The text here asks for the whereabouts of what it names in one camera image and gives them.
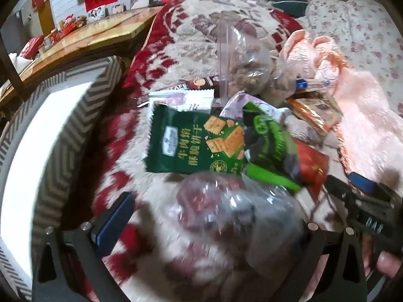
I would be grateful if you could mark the person's right hand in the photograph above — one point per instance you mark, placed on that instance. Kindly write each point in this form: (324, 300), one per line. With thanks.
(387, 264)

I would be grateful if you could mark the floral bedsheet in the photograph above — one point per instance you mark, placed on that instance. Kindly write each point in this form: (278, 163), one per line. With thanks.
(362, 25)

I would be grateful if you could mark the crumpled purple snack packet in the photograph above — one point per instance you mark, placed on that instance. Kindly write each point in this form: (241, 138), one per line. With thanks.
(234, 103)

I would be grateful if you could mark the green black snack packet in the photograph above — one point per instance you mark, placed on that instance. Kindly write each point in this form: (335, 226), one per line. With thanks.
(270, 138)

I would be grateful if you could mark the pink fleece blanket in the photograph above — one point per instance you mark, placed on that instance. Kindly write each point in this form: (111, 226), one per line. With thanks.
(362, 125)

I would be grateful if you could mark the plush toys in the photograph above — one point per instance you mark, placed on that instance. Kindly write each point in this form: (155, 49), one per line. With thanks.
(74, 22)

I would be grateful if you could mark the green cracker packet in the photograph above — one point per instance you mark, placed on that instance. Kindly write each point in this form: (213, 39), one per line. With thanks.
(182, 144)

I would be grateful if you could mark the red beige floral blanket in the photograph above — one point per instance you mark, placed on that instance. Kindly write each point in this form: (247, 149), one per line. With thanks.
(195, 37)

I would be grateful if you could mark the white purple snack packet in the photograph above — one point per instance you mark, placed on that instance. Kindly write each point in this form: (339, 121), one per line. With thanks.
(179, 99)

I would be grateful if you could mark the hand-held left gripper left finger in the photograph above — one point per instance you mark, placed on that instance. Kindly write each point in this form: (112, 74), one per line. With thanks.
(115, 223)

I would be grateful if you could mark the wooden table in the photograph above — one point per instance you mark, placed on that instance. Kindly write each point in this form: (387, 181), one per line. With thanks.
(104, 34)

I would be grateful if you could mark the chevron pattern storage box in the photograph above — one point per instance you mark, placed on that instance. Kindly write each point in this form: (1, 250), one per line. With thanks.
(94, 100)

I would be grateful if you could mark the small standing photo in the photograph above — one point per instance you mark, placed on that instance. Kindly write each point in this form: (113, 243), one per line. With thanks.
(118, 8)
(96, 12)

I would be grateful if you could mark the red gift box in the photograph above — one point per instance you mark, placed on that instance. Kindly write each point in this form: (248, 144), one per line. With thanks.
(31, 46)

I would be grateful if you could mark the brown stick packet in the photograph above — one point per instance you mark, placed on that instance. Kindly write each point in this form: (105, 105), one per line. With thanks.
(198, 83)

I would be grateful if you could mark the clear bag of red dates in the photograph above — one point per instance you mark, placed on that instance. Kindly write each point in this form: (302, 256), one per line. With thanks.
(214, 201)

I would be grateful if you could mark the clear zip bag of nuts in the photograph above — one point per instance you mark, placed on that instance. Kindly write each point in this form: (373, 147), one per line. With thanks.
(248, 66)

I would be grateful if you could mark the small clear bag of nuts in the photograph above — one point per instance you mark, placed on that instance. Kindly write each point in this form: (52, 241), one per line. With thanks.
(278, 85)

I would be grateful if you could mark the red snack packet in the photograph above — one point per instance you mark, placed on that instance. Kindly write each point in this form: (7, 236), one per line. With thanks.
(311, 163)

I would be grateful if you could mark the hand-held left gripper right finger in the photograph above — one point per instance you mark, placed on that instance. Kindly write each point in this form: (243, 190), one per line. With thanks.
(316, 243)

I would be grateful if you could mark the beige packet with blue ends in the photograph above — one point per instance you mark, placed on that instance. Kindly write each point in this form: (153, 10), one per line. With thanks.
(311, 83)

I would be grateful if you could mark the orange snack packet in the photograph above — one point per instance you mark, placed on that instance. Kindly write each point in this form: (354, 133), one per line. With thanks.
(314, 113)

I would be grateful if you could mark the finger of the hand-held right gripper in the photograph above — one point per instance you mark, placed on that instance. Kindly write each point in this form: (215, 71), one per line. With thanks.
(362, 181)
(341, 192)

